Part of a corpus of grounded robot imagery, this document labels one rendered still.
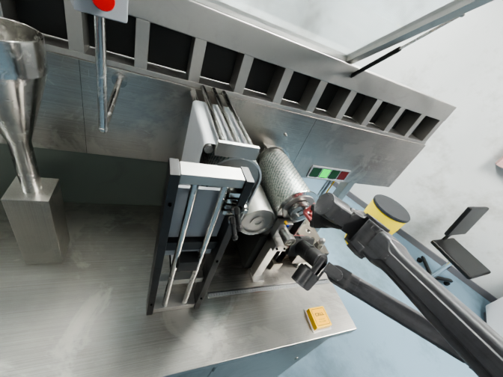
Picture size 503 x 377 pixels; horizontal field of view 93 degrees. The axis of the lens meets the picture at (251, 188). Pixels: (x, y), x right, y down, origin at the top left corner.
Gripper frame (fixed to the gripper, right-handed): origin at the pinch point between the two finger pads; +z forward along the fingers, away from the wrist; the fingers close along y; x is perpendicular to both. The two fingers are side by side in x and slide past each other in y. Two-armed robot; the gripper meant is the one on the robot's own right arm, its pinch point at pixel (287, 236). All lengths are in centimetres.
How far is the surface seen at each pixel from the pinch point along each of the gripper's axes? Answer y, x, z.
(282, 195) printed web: -12.4, 18.3, -9.1
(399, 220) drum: 175, -13, 65
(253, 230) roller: -18.0, 4.6, -4.5
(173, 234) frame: -46, 9, -18
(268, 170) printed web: -12.4, 24.5, 3.2
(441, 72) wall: 232, 145, 102
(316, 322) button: 7.0, -25.1, -17.6
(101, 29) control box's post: -62, 46, -23
